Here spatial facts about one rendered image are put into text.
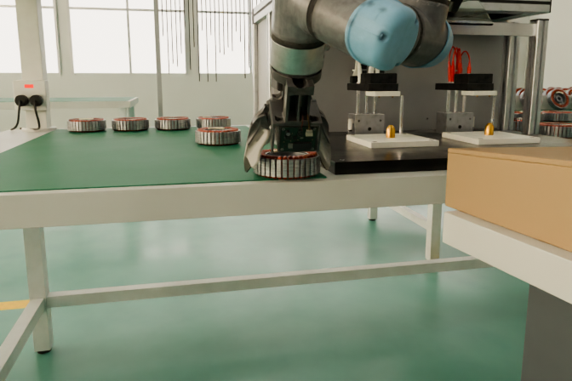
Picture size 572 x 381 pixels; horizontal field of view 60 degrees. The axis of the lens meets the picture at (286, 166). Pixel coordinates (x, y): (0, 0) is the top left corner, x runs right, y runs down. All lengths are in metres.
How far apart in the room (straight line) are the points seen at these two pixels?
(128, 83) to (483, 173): 6.98
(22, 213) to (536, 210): 0.65
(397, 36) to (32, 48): 1.33
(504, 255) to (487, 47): 1.01
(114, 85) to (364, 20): 6.96
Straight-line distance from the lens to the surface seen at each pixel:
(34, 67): 1.73
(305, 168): 0.79
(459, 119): 1.32
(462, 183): 0.63
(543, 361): 0.67
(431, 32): 0.68
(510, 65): 1.48
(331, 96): 1.31
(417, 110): 1.41
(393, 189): 0.84
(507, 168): 0.58
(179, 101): 7.41
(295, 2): 0.62
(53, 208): 0.78
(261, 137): 0.77
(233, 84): 7.45
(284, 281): 1.86
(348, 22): 0.57
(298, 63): 0.66
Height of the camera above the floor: 0.91
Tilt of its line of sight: 10 degrees down
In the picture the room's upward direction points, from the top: straight up
